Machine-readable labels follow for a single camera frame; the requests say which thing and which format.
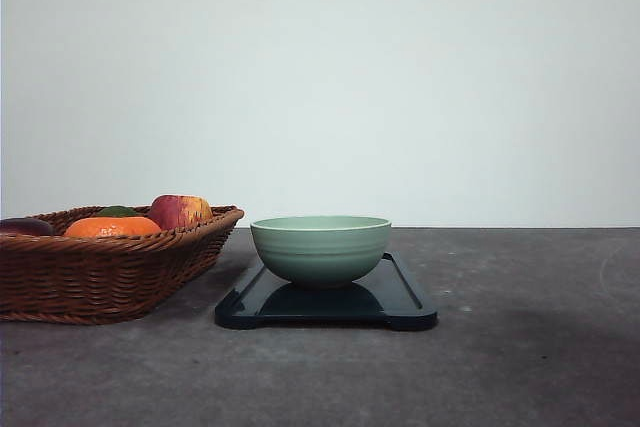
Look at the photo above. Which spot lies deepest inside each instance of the light green ceramic bowl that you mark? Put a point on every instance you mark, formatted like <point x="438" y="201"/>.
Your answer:
<point x="321" y="251"/>

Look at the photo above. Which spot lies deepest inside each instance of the brown wicker basket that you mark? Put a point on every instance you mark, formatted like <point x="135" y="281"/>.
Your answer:
<point x="70" y="279"/>

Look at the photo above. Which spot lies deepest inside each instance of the dark navy rectangular tray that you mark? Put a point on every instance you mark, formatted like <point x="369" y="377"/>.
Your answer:
<point x="385" y="296"/>

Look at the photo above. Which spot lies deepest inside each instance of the red yellow apple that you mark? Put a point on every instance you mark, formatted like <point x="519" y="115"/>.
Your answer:
<point x="178" y="211"/>

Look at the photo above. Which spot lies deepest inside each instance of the dark green fruit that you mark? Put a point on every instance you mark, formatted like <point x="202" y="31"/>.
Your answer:
<point x="117" y="210"/>

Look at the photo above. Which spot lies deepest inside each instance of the orange tangerine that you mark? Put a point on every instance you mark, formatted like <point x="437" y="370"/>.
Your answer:
<point x="101" y="227"/>

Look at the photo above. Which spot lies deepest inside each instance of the dark purple fruit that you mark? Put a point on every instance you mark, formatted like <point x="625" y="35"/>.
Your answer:
<point x="26" y="226"/>

